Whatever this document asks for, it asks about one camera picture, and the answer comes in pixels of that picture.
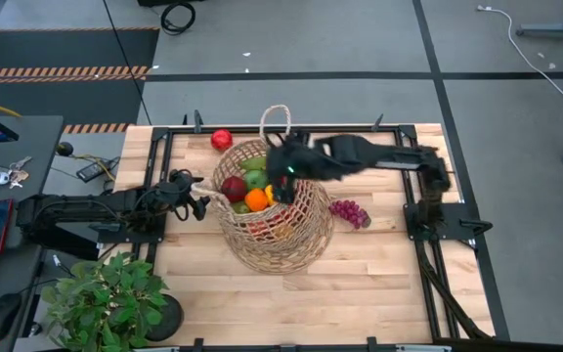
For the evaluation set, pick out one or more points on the black side desk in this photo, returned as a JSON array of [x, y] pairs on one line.
[[32, 146]]

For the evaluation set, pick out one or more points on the green pear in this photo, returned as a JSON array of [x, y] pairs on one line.
[[240, 207]]

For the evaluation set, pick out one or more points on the red apple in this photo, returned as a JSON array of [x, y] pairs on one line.
[[221, 140]]

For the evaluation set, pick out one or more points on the black computer mouse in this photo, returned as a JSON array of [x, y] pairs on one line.
[[0, 318]]

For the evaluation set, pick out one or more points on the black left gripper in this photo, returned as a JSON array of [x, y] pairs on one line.
[[171, 198]]

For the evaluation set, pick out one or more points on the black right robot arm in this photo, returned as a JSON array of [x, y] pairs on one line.
[[384, 156]]

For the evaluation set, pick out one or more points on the orange fruit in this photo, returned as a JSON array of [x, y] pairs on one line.
[[256, 199]]

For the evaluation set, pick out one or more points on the black round knob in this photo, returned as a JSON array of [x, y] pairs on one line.
[[65, 148]]

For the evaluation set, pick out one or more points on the open-weave wicker basket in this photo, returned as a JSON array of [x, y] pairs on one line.
[[311, 215]]

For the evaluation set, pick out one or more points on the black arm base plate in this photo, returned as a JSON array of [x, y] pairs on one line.
[[457, 222], [135, 237]]

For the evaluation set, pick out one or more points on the green leafy plant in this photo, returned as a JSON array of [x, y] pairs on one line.
[[105, 303]]

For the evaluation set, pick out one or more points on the black hazard-striped floor mat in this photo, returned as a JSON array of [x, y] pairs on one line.
[[66, 49]]

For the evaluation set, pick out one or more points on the bunch of metal keys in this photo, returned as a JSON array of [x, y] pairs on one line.
[[18, 171]]

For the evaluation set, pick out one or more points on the black frame clamp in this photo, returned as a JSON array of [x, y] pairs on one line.
[[197, 343], [377, 122], [197, 121], [372, 343]]

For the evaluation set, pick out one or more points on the green apple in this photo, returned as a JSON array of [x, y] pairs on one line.
[[256, 179]]

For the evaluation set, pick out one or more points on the black plant pot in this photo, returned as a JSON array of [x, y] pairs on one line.
[[169, 318]]

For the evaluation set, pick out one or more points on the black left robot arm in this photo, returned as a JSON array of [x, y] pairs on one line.
[[66, 210]]

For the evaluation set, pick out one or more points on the red round fruit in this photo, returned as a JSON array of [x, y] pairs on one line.
[[262, 229]]

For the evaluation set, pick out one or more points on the red bell pepper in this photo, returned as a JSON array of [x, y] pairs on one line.
[[293, 215]]

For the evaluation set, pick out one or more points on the yellow bell pepper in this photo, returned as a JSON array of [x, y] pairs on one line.
[[270, 194]]

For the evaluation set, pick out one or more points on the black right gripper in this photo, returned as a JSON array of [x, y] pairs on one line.
[[296, 156]]

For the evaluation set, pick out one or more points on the black metal table frame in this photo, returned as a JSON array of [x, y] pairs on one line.
[[247, 129]]

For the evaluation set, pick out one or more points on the black power adapter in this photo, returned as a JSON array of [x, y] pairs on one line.
[[92, 170]]

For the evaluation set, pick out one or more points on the grey desk foot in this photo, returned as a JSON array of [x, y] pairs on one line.
[[540, 32]]

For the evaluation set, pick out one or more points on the purple grape bunch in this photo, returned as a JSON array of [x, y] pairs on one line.
[[350, 213]]

